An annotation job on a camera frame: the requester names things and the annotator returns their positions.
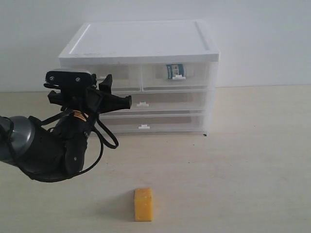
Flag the clear middle wide drawer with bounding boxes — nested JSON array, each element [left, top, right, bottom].
[[102, 92, 208, 118]]

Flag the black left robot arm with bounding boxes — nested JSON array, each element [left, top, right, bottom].
[[0, 70, 132, 183]]

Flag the clear wide drawer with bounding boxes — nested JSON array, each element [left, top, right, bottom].
[[100, 115, 208, 134], [102, 92, 208, 118]]

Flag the teal bottle with white cap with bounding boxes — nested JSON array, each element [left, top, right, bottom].
[[161, 64, 194, 81]]

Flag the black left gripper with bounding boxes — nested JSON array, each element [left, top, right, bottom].
[[47, 74, 132, 114]]

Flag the yellow sponge block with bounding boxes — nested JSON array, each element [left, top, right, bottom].
[[134, 187, 153, 222]]

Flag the white plastic drawer cabinet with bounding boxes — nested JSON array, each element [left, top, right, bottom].
[[59, 19, 220, 135]]

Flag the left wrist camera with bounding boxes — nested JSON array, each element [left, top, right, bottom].
[[44, 69, 97, 89]]

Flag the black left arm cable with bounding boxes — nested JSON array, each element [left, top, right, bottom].
[[4, 106, 120, 182]]

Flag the clear bottom wide drawer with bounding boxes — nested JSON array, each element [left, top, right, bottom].
[[100, 115, 208, 134]]

